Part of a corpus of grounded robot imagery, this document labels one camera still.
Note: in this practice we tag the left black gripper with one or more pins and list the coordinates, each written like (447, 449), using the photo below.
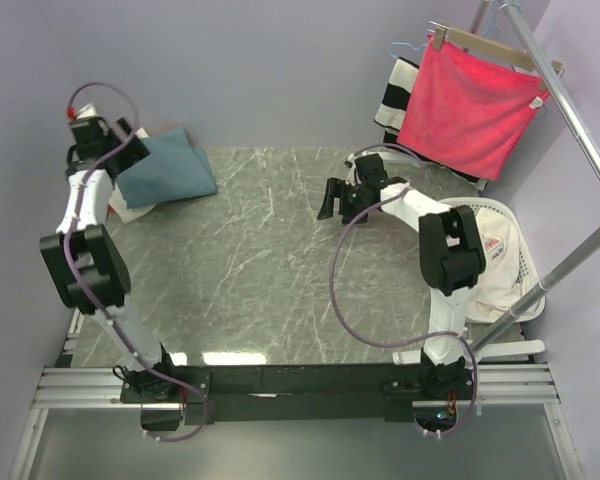
(134, 153)

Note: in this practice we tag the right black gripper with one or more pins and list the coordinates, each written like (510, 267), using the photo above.
(336, 189)

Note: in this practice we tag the blue t shirt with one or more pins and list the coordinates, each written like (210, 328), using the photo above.
(174, 170)

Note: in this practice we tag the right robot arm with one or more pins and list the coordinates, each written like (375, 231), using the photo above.
(451, 256)

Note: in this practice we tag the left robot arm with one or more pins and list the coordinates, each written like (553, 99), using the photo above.
(85, 266)

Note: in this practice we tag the cream folded t shirt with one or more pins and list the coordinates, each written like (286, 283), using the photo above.
(119, 205)

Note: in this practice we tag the black white striped cloth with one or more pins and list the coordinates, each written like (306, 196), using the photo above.
(392, 109)

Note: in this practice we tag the red towel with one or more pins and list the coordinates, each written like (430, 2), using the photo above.
(466, 113)

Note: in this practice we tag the wooden clip hanger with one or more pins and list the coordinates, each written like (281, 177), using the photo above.
(471, 42)

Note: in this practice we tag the white t shirt in basket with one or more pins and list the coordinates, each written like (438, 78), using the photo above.
(497, 288)

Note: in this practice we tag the white laundry basket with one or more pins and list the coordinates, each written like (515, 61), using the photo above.
(528, 275)

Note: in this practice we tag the black base beam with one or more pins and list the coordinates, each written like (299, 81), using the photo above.
(323, 392)

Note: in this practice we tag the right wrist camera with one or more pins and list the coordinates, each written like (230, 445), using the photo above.
(351, 177)

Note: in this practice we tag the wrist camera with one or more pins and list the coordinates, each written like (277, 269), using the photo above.
(351, 177)
(82, 112)

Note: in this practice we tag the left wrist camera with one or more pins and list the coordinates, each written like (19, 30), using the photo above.
(82, 112)

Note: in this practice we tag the blue wire hanger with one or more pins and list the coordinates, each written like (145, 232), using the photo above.
(406, 50)

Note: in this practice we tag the aluminium rail frame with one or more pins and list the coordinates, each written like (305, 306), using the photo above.
(509, 384)

